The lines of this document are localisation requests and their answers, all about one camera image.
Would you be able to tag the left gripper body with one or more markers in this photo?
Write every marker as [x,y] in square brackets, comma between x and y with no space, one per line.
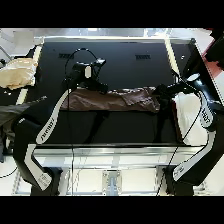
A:
[97,87]

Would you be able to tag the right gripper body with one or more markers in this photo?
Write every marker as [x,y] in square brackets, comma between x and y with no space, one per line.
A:
[164,90]

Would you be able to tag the brown garment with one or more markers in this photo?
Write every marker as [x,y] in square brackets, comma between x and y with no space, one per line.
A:
[113,99]

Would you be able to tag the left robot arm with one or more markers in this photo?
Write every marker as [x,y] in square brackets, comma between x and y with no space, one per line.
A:
[50,126]

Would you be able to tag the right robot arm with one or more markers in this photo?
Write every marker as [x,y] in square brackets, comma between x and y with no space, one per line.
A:
[204,120]

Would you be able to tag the cream garment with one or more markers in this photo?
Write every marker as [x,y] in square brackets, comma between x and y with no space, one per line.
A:
[17,73]

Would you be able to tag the grey garment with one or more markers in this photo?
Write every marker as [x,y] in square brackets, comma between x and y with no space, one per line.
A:
[16,111]

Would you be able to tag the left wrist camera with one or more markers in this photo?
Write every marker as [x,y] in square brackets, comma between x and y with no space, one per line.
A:
[100,62]

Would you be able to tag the silver frame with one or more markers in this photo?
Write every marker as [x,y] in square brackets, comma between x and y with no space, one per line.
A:
[113,156]

